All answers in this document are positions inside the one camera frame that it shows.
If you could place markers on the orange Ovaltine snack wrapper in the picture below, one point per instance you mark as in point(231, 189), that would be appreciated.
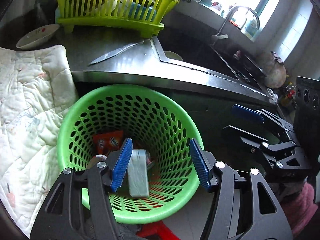
point(108, 142)

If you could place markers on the steel kitchen knife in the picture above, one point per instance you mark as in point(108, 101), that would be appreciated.
point(114, 53)

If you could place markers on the lime green dish rack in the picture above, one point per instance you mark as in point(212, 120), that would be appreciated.
point(143, 16)

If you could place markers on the pink sleeve forearm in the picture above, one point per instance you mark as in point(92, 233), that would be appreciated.
point(299, 209)

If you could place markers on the green perforated trash basket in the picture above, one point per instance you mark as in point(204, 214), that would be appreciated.
point(155, 123)

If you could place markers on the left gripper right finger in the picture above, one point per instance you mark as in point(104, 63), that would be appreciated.
point(243, 206)

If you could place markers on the red cola can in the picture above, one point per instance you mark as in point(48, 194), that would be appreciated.
point(96, 159)

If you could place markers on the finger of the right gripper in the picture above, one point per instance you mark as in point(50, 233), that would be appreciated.
point(229, 132)
point(246, 113)

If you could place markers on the white ceramic plate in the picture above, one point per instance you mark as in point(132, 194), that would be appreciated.
point(37, 37)

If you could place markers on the blue white milk carton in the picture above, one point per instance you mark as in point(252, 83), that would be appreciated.
point(137, 174)

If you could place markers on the steel sink faucet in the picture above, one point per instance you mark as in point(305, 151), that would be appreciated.
point(251, 23)

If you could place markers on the white quilted blanket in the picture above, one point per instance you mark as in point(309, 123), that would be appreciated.
point(37, 91)

